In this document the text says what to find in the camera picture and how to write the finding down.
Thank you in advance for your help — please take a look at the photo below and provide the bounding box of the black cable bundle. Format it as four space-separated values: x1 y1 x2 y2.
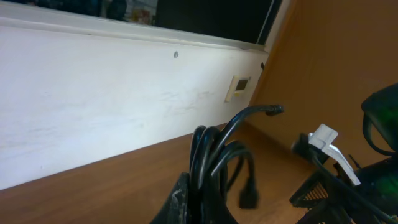
188 104 284 224

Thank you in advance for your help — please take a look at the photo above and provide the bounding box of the dark window with frame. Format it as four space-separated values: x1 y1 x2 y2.
1 1 290 52

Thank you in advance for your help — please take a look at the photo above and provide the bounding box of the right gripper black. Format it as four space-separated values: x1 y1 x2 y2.
289 171 373 224

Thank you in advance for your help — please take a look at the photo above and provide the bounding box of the right camera black cable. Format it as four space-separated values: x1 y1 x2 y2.
310 152 398 224

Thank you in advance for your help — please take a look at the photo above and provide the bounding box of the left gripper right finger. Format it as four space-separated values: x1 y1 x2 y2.
214 195 238 224

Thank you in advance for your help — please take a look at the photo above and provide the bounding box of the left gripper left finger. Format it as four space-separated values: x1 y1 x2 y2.
150 172 190 224

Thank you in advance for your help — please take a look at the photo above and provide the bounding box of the white wall socket plate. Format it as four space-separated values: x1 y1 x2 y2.
224 76 251 103

